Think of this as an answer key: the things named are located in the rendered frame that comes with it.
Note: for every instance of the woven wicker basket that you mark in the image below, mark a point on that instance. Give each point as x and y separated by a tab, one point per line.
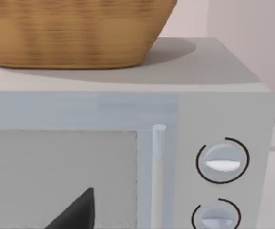
75	33

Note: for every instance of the pale microwave oven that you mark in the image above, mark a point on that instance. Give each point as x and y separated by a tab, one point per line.
223	107

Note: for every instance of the pale microwave door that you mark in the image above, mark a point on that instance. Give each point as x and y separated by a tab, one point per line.
56	155

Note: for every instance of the pale microwave knob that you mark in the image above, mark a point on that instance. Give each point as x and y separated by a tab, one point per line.
217	217
223	160

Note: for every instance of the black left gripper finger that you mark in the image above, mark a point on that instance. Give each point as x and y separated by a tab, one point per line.
80	212

